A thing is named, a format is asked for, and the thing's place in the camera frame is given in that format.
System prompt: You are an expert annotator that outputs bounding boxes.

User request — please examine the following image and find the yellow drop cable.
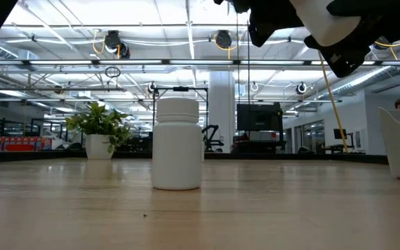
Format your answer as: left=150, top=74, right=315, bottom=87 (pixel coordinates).
left=317, top=48, right=349, bottom=153

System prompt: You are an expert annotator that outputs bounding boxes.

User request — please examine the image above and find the green plant in white pot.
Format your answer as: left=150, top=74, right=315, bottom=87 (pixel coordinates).
left=65, top=102, right=133, bottom=160

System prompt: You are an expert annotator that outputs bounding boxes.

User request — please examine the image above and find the black monitor on stand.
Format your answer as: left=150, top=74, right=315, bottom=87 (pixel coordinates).
left=236, top=102, right=286, bottom=153

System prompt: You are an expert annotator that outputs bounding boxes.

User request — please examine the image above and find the long ceiling light strip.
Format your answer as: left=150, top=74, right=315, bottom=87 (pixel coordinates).
left=0, top=59, right=400, bottom=67

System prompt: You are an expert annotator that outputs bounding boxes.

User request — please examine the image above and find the white building column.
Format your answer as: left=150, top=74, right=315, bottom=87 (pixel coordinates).
left=208, top=71, right=236, bottom=153

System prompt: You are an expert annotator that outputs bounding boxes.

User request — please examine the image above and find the red printed box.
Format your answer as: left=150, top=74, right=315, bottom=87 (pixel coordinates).
left=0, top=136, right=53, bottom=152

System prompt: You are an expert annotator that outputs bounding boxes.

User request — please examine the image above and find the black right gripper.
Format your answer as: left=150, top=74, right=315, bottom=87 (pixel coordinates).
left=303, top=0, right=400, bottom=78

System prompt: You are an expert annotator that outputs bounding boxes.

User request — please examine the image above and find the silver ventilation duct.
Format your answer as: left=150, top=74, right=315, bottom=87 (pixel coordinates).
left=319, top=44, right=400, bottom=100

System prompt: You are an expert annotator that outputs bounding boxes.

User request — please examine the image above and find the black hanging cable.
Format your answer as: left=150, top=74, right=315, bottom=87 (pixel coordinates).
left=235, top=12, right=240, bottom=105
left=246, top=33, right=251, bottom=105

